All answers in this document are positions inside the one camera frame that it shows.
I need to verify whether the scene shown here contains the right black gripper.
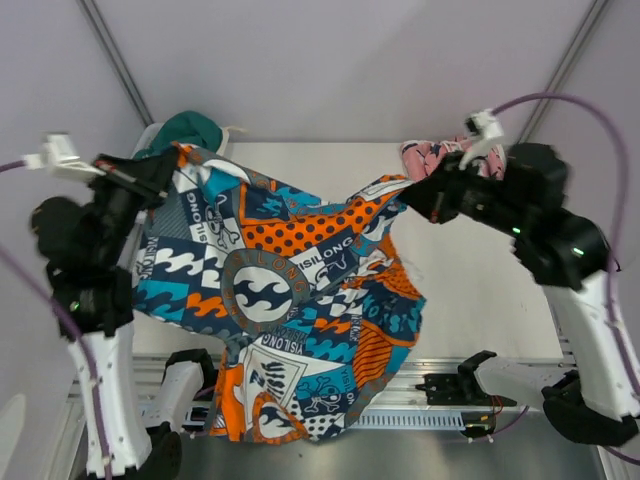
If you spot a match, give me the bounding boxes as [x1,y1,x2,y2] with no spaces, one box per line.
[399,151,533,238]

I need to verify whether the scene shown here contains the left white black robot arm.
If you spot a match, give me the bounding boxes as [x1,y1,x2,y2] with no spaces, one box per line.
[30,148,217,479]

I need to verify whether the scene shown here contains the pink shark print shorts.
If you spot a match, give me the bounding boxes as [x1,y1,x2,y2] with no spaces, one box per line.
[399,134,507,181]

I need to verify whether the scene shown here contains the slotted white cable duct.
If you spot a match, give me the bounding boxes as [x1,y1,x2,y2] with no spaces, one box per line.
[134,405,466,429]

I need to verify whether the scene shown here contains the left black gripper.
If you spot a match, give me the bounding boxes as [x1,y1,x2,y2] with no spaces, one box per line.
[84,148,180,262]

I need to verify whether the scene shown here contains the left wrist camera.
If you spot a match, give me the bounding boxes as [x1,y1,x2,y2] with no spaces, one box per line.
[22,133,104,184]

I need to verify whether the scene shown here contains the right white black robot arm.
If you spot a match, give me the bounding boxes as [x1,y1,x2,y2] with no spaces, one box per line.
[400,143,639,447]

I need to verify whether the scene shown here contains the teal green shorts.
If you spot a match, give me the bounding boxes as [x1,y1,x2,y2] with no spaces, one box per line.
[133,110,224,159]

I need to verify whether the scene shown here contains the blue patterned shorts pile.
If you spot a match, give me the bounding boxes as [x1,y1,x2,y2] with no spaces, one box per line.
[133,144,426,444]

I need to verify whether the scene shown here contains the aluminium frame post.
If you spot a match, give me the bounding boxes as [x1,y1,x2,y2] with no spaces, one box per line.
[516,0,614,143]
[76,0,154,127]

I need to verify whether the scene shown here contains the aluminium mounting rail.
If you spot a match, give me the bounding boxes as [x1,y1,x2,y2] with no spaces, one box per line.
[67,354,613,412]

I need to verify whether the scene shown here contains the white plastic basket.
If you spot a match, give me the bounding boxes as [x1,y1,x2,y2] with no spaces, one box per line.
[132,116,233,159]

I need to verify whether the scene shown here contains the left aluminium frame post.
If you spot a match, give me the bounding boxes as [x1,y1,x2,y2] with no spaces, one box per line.
[76,0,154,127]

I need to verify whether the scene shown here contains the right aluminium frame post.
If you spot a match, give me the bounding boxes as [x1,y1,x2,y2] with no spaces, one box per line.
[516,0,614,143]

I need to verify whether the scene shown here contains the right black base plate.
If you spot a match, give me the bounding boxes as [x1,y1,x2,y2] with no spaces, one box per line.
[414,373,517,407]

